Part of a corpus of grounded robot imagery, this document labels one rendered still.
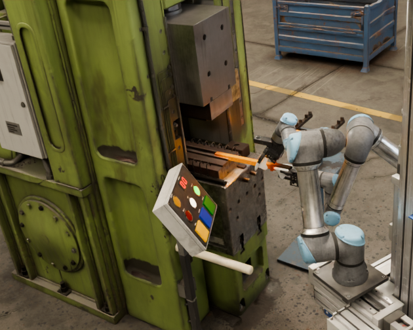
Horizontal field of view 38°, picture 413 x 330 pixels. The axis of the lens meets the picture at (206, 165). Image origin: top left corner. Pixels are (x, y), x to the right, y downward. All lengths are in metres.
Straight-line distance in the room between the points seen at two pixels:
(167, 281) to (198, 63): 1.22
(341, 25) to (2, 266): 4.25
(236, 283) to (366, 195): 1.54
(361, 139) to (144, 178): 1.06
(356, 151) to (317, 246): 0.47
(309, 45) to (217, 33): 4.19
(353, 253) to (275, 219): 1.94
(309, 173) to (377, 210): 2.11
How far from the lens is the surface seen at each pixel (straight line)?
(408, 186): 2.36
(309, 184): 2.44
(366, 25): 6.65
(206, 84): 2.90
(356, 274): 2.59
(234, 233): 3.29
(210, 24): 2.88
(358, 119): 2.79
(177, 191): 2.63
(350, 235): 2.50
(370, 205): 4.55
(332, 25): 6.86
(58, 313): 4.00
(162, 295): 3.47
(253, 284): 3.68
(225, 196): 3.13
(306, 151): 2.41
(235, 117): 3.45
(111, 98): 2.98
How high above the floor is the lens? 2.55
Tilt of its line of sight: 29 degrees down
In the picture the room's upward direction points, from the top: 8 degrees counter-clockwise
